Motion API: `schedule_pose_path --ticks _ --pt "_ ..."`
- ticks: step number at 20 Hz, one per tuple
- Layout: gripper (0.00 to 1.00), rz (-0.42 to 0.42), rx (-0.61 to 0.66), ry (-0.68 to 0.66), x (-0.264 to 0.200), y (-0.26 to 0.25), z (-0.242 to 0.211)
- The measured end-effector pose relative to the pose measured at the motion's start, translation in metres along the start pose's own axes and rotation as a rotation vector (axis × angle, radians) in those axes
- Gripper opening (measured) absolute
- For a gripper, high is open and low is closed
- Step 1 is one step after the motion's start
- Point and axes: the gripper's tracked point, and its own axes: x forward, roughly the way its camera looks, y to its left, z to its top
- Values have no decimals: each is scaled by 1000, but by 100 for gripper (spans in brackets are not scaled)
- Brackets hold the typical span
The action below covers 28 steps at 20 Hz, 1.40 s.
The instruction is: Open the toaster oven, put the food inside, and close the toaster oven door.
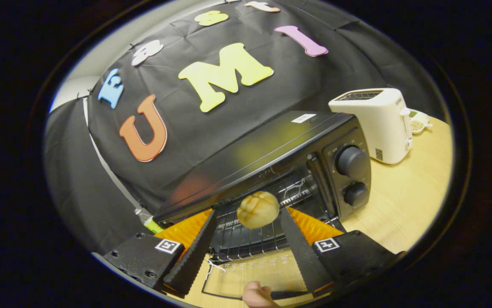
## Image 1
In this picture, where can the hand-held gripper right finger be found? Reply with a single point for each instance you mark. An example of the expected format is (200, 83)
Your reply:
(301, 252)

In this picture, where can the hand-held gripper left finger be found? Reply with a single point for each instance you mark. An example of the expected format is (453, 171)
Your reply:
(194, 254)

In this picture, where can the golden bread bun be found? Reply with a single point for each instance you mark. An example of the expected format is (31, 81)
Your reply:
(257, 210)

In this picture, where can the black toaster oven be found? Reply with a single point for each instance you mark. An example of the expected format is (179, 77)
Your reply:
(263, 154)

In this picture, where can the white pop-up toaster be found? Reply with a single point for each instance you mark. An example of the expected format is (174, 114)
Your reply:
(378, 128)

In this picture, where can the green label drink bottle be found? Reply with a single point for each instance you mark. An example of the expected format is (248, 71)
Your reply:
(149, 221)

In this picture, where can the black backdrop cloth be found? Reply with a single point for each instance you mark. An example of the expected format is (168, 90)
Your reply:
(186, 137)

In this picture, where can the white divided snack dish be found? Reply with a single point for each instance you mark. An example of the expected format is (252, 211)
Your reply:
(419, 122)

